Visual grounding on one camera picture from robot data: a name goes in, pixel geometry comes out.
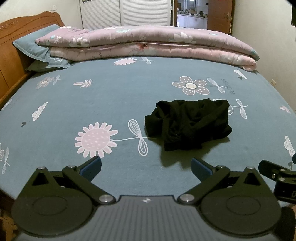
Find blue pillow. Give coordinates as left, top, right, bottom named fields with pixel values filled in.
left=12, top=24, right=61, bottom=63

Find bed with blue floral sheet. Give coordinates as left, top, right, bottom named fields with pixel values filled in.
left=0, top=55, right=296, bottom=197

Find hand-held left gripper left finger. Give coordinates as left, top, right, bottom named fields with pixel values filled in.
left=28, top=156, right=115, bottom=205

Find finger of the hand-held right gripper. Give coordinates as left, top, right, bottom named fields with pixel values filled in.
left=258, top=160, right=296, bottom=183

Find wooden door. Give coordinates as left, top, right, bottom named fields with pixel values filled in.
left=207, top=0, right=235, bottom=36

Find white wardrobe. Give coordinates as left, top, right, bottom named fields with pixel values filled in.
left=80, top=0, right=171, bottom=30

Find pink floral quilt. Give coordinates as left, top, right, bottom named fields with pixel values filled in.
left=35, top=25, right=260, bottom=72

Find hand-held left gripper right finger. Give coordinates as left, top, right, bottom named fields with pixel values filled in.
left=178, top=158, right=266, bottom=205

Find black pants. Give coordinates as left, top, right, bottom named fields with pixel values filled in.
left=145, top=98, right=233, bottom=152

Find wooden headboard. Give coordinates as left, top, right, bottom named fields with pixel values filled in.
left=0, top=11, right=66, bottom=102

